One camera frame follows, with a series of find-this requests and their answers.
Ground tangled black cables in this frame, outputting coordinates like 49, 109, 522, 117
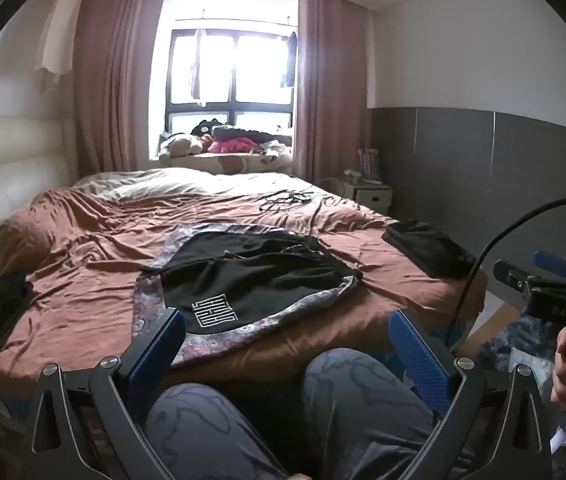
258, 187, 344, 213

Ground grey hanging garment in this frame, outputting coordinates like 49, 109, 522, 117
188, 27, 210, 107

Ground dark hanging garment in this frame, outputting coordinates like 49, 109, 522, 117
279, 31, 298, 89

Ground grey shaggy rug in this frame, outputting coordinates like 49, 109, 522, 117
473, 317, 564, 391

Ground folded black pants stack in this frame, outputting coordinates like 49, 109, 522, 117
382, 219, 478, 279

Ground patterned sill cushion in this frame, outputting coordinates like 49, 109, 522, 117
158, 151, 295, 177

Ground brown bedsheet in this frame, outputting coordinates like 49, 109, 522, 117
0, 180, 488, 376

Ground white hanging cloth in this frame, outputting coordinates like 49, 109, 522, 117
33, 0, 86, 93

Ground black framed window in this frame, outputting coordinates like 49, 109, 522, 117
163, 25, 298, 133

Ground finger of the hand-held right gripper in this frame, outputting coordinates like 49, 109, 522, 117
494, 259, 534, 288
534, 250, 566, 281

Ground pink curtain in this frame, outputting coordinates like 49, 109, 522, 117
76, 0, 166, 176
293, 0, 376, 183

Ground cream padded headboard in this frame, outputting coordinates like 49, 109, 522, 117
0, 115, 79, 281

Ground person's left leg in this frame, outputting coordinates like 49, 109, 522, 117
145, 382, 289, 480

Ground grey white plush toy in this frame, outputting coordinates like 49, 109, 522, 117
159, 132, 205, 157

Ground black plush toy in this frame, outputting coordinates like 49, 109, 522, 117
190, 118, 229, 138

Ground person's right leg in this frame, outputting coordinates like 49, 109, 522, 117
303, 347, 464, 480

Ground black pants white logo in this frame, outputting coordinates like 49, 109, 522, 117
160, 232, 364, 335

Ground pink cloth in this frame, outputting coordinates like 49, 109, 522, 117
207, 138, 259, 156

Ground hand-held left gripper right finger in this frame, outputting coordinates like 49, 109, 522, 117
388, 308, 558, 480

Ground black garment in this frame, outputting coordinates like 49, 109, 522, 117
212, 126, 294, 147

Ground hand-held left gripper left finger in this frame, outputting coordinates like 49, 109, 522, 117
26, 307, 189, 480

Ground pink striped box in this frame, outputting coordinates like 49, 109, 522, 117
358, 147, 381, 183

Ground white quilt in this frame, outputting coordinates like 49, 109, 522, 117
73, 167, 324, 201

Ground person's leg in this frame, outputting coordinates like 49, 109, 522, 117
303, 347, 464, 480
145, 382, 289, 480

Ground white nightstand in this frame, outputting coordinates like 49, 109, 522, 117
350, 180, 394, 218

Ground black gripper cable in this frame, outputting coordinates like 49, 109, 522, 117
450, 197, 566, 356

